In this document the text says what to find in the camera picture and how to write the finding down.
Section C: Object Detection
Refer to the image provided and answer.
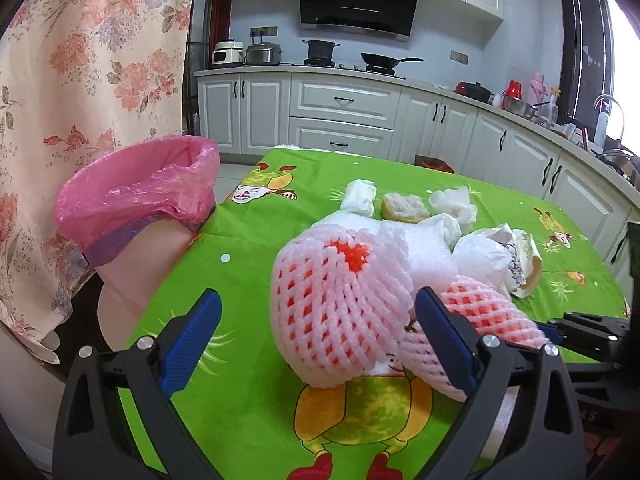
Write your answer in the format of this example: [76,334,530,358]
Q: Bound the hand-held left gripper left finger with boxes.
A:
[52,288,222,480]

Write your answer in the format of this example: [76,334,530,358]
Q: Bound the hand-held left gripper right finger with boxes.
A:
[414,286,587,480]

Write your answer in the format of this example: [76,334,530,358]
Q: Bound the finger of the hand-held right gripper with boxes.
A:
[570,362,640,411]
[539,311,632,361]

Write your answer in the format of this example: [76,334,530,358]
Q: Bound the small pink foam fruit net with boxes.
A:
[399,275,549,403]

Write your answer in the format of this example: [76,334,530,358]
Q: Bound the beige plastic bin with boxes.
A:
[82,217,203,356]

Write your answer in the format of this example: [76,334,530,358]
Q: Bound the white foam sheet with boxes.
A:
[312,211,463,293]

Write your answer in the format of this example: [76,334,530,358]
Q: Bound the large pink foam fruit net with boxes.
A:
[270,224,417,389]

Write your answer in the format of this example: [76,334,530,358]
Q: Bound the white tissue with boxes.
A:
[429,186,479,226]

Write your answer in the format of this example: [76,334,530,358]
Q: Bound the crumpled white plastic wrapper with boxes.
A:
[436,212,512,283]

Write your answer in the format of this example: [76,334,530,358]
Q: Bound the crumpled printed paper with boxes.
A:
[477,225,544,299]

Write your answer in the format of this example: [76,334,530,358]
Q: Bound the green cartoon printed tablecloth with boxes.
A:
[112,145,632,480]

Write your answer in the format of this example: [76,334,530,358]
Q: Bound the red and black box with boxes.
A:
[415,155,455,174]

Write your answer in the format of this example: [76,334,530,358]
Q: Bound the chrome faucet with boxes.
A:
[593,94,626,142]

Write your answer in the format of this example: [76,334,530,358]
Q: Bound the white lower kitchen cabinets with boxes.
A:
[194,67,640,263]

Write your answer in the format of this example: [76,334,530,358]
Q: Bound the window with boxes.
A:
[604,0,640,153]

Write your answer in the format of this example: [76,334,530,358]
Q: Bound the floral curtain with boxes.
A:
[0,0,201,367]

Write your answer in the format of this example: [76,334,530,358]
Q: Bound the black frying pan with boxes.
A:
[360,52,425,73]

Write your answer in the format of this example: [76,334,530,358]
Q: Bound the white rice cooker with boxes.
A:
[210,40,245,67]

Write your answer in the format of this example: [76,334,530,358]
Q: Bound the silver pressure cooker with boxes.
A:
[243,42,284,67]

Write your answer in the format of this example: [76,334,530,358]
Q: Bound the black cooking pot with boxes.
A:
[302,39,342,66]

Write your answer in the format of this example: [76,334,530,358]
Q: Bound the black range hood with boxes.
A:
[297,0,424,42]

